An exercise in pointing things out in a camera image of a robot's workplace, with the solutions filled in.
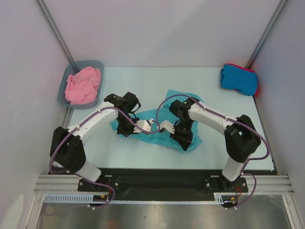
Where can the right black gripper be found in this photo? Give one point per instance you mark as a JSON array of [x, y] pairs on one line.
[[182, 137]]

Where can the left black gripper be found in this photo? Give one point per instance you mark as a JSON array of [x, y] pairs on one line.
[[125, 132]]

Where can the teal t shirt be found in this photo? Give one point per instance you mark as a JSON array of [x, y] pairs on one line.
[[163, 139]]

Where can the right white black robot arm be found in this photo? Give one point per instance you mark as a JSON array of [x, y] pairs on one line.
[[241, 139]]

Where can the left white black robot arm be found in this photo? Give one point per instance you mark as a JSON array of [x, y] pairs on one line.
[[67, 148]]

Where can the pink crumpled t shirt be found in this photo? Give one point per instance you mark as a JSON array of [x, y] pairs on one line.
[[82, 88]]

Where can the grey plastic basket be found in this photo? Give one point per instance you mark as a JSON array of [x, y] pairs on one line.
[[73, 69]]

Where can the blue folded t shirt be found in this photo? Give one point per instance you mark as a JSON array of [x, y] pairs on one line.
[[224, 79]]

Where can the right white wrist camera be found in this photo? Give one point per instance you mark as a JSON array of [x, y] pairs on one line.
[[167, 126]]

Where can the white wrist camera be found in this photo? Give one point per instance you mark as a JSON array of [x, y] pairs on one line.
[[143, 125], [167, 126]]

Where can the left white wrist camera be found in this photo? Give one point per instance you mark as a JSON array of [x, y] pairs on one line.
[[143, 125]]

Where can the grey slotted cable duct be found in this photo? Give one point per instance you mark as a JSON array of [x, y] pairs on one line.
[[101, 199]]

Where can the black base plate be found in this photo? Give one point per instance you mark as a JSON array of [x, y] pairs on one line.
[[164, 185]]

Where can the aluminium frame rail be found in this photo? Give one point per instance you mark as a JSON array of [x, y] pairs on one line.
[[265, 185]]

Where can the left corner aluminium post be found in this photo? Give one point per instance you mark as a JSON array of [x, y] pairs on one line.
[[54, 29]]

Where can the corner aluminium post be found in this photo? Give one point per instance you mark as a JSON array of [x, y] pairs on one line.
[[54, 29], [267, 32]]

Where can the right corner aluminium post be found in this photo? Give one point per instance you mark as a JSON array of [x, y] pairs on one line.
[[267, 32]]

